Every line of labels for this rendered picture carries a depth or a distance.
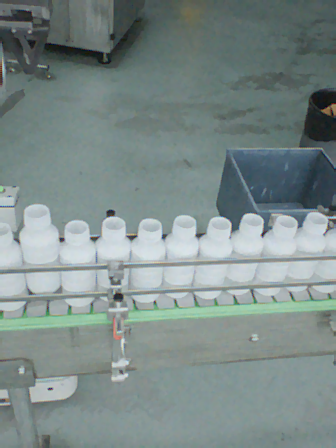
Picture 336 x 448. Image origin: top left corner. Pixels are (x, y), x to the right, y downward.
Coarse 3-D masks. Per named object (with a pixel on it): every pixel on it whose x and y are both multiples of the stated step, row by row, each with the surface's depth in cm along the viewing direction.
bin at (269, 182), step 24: (240, 168) 144; (264, 168) 146; (288, 168) 147; (312, 168) 149; (240, 192) 128; (264, 192) 152; (288, 192) 154; (312, 192) 150; (240, 216) 129; (264, 216) 117
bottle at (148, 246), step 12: (144, 228) 76; (156, 228) 76; (144, 240) 74; (156, 240) 75; (132, 252) 76; (144, 252) 75; (156, 252) 75; (132, 276) 80; (144, 276) 78; (156, 276) 79; (132, 288) 81; (144, 300) 82
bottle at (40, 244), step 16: (32, 208) 71; (32, 224) 69; (48, 224) 71; (32, 240) 71; (48, 240) 71; (32, 256) 72; (48, 256) 73; (48, 272) 75; (32, 288) 77; (48, 288) 77
